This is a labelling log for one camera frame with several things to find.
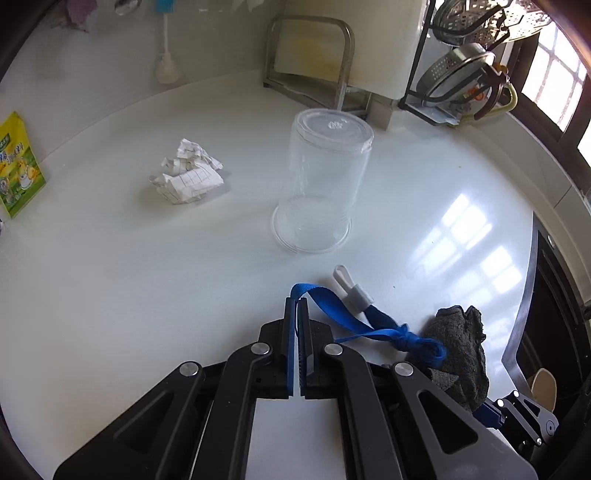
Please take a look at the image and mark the dark grey cloth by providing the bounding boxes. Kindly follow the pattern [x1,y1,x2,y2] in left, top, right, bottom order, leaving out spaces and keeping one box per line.
[421,305,491,414]

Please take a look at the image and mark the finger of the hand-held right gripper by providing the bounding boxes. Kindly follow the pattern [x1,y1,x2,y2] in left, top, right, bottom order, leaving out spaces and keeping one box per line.
[475,390,560,452]

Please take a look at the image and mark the chrome cutting board holder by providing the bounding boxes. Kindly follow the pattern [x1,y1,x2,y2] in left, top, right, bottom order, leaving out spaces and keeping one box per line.
[263,16,370,112]

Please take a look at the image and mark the clear plastic cup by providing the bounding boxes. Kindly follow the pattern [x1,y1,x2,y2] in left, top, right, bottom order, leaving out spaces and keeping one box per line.
[271,108,375,254]

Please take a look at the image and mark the yellow gas hose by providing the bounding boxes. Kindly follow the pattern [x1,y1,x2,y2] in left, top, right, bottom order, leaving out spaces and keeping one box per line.
[462,83,519,123]

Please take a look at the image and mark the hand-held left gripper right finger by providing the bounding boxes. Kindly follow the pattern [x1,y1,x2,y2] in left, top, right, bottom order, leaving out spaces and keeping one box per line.
[298,298,539,480]

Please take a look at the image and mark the pink cloth on hook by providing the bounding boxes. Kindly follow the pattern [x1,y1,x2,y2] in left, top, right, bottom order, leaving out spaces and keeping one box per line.
[65,0,100,33]

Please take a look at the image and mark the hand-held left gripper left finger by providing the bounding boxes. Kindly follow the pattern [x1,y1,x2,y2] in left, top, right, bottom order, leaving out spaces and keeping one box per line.
[52,296,296,480]

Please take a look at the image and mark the round metal pot lid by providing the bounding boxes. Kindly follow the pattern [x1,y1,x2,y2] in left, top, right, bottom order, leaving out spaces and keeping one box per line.
[416,44,497,104]

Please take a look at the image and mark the crumpled white grid paper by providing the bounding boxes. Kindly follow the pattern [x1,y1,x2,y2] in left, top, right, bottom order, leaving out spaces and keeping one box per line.
[148,137,225,205]

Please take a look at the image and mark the white cutting board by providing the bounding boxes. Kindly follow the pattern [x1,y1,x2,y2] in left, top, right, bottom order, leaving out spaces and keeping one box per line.
[270,0,428,100]

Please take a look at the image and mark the black wire dish rack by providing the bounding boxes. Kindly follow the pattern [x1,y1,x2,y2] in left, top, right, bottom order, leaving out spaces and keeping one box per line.
[399,0,518,126]

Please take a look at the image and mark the stainless steel sink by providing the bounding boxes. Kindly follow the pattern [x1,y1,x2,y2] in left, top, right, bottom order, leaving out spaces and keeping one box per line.
[503,212,591,416]

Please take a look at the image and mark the metal folding steamer basket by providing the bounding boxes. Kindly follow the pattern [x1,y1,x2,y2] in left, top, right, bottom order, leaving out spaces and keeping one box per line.
[436,0,552,47]

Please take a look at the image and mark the yellow-green seasoning pouch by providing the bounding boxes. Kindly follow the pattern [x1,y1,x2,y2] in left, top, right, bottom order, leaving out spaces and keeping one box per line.
[0,111,47,219]

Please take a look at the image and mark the white brush with blue bristles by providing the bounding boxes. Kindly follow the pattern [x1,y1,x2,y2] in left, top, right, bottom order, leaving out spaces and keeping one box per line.
[154,0,179,85]

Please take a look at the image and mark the blue lanyard with white clip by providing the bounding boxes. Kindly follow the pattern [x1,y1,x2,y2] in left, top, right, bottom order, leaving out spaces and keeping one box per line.
[290,264,448,370]

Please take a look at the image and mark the tan wooden object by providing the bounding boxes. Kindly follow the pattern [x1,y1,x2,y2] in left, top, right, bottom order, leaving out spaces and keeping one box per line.
[529,369,557,411]

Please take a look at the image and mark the dark wooden window frame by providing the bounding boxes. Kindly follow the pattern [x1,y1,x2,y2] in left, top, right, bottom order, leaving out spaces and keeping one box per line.
[508,0,591,167]

